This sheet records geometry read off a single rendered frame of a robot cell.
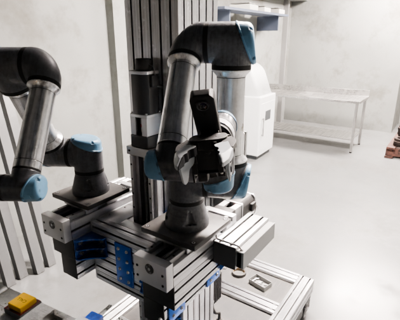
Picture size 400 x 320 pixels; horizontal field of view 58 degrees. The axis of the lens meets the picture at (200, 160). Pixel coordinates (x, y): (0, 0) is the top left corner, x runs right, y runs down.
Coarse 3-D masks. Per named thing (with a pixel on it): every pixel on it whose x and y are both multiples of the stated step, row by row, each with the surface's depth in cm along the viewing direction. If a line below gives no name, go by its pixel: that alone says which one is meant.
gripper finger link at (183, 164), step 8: (176, 152) 61; (184, 152) 61; (192, 152) 63; (176, 160) 59; (184, 160) 60; (192, 160) 65; (176, 168) 57; (184, 168) 62; (184, 176) 62; (184, 184) 63
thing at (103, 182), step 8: (80, 176) 144; (88, 176) 144; (96, 176) 145; (104, 176) 149; (80, 184) 144; (88, 184) 145; (96, 184) 145; (104, 184) 148; (72, 192) 148; (80, 192) 144; (88, 192) 144; (96, 192) 145; (104, 192) 148
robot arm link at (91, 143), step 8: (72, 136) 144; (80, 136) 145; (88, 136) 146; (96, 136) 148; (72, 144) 141; (80, 144) 140; (88, 144) 140; (96, 144) 142; (64, 152) 141; (72, 152) 141; (80, 152) 141; (88, 152) 141; (96, 152) 143; (64, 160) 142; (72, 160) 142; (80, 160) 142; (88, 160) 142; (96, 160) 144; (80, 168) 143; (88, 168) 143; (96, 168) 144
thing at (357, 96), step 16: (288, 96) 578; (304, 96) 570; (320, 96) 570; (336, 96) 570; (352, 96) 570; (368, 96) 570; (288, 128) 612; (304, 128) 612; (320, 128) 612; (352, 128) 538; (352, 144) 544
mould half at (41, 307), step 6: (42, 306) 107; (48, 306) 107; (30, 312) 105; (36, 312) 105; (42, 312) 105; (48, 312) 105; (24, 318) 102; (30, 318) 102; (36, 318) 102; (42, 318) 102; (66, 318) 102; (72, 318) 102
